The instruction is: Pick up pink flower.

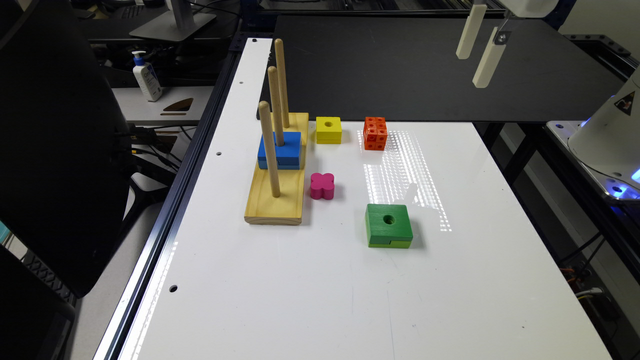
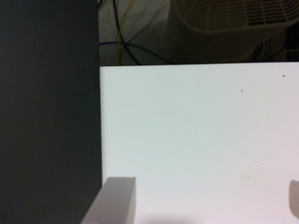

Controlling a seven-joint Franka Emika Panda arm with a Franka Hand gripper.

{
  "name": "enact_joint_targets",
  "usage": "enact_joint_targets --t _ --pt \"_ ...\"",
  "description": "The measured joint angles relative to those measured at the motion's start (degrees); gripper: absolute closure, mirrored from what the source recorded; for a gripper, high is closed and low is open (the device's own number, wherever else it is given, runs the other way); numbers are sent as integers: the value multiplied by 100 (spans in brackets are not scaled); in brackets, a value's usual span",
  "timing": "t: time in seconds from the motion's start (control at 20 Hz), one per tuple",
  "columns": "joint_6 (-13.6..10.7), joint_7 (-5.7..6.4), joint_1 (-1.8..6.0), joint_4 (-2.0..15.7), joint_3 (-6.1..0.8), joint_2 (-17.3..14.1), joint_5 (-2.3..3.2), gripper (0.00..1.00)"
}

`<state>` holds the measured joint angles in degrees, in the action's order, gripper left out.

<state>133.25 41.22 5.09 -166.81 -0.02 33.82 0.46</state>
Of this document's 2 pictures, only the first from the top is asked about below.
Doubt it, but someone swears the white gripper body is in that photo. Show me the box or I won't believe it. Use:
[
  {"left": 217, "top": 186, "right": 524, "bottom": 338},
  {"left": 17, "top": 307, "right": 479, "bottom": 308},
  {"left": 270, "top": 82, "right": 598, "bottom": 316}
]
[{"left": 499, "top": 0, "right": 558, "bottom": 18}]

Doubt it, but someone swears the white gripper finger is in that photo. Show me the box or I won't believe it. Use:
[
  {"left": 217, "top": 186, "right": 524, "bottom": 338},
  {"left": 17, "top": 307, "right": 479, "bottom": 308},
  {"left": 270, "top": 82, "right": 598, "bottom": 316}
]
[
  {"left": 472, "top": 27, "right": 511, "bottom": 88},
  {"left": 456, "top": 3, "right": 487, "bottom": 60}
]

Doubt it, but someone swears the pink flower block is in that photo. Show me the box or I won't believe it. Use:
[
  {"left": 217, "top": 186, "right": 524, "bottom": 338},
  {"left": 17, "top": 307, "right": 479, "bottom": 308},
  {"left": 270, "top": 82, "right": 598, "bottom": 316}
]
[{"left": 310, "top": 173, "right": 335, "bottom": 200}]

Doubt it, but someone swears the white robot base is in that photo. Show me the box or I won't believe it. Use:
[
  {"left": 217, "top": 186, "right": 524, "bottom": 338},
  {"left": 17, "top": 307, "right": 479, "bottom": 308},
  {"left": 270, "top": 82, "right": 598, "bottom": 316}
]
[{"left": 546, "top": 71, "right": 639, "bottom": 203}]

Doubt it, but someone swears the black mat board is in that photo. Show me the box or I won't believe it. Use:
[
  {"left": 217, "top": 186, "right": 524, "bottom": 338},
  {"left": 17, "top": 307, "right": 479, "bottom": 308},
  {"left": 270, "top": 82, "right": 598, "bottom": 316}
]
[{"left": 274, "top": 16, "right": 623, "bottom": 122}]

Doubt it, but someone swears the orange cube block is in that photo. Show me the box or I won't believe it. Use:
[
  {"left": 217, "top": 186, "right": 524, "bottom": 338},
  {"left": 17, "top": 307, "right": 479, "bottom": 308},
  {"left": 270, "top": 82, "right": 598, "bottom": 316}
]
[{"left": 363, "top": 117, "right": 388, "bottom": 151}]

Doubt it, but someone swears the yellow square block with hole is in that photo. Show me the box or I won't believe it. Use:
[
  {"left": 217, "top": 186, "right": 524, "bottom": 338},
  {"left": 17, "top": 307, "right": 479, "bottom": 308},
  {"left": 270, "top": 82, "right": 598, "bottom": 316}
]
[{"left": 316, "top": 117, "right": 342, "bottom": 144}]

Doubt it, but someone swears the rear wooden peg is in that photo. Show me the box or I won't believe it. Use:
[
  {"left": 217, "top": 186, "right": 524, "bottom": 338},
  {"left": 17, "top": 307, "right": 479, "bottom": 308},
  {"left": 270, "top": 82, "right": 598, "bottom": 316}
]
[{"left": 274, "top": 38, "right": 290, "bottom": 128}]

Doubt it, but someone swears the wooden peg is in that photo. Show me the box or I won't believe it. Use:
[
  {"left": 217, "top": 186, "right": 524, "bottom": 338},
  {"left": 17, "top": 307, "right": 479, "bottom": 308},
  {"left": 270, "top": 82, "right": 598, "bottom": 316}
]
[
  {"left": 267, "top": 66, "right": 285, "bottom": 147},
  {"left": 274, "top": 38, "right": 290, "bottom": 128},
  {"left": 258, "top": 101, "right": 281, "bottom": 198}
]

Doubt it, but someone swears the middle wooden peg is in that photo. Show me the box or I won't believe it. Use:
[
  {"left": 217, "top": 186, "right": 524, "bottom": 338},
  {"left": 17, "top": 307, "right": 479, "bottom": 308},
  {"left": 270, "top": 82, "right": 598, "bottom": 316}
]
[{"left": 267, "top": 66, "right": 285, "bottom": 147}]

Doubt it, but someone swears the green square block with hole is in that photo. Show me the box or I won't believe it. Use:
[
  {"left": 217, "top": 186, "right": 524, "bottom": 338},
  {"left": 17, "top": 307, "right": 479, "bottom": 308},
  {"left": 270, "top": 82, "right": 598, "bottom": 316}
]
[{"left": 365, "top": 204, "right": 413, "bottom": 249}]

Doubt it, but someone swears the front wooden peg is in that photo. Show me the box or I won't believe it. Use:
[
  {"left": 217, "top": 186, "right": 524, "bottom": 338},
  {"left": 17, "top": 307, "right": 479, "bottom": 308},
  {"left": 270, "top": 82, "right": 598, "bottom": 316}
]
[{"left": 258, "top": 101, "right": 281, "bottom": 198}]

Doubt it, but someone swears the blue square block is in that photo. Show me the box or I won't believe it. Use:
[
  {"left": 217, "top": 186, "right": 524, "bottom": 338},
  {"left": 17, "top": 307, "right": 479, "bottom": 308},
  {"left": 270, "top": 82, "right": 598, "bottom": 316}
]
[{"left": 257, "top": 132, "right": 302, "bottom": 170}]

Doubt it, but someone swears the wooden peg base board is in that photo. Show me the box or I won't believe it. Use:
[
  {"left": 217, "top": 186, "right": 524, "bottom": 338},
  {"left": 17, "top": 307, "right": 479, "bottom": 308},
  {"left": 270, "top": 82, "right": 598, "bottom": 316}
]
[{"left": 243, "top": 111, "right": 310, "bottom": 226}]

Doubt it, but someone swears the grey monitor stand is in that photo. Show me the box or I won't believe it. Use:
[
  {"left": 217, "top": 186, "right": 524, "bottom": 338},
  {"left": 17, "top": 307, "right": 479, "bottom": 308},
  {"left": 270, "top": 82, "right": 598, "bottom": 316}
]
[{"left": 129, "top": 0, "right": 217, "bottom": 42}]

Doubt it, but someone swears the white lotion pump bottle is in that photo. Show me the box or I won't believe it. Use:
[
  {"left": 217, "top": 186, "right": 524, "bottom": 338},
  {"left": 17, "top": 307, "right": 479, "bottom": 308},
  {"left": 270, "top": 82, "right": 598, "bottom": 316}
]
[{"left": 132, "top": 50, "right": 163, "bottom": 102}]

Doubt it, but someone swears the black office chair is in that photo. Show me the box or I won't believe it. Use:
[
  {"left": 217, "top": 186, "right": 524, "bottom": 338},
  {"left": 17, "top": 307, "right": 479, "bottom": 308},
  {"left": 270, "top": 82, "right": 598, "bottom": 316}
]
[{"left": 1, "top": 1, "right": 174, "bottom": 359}]

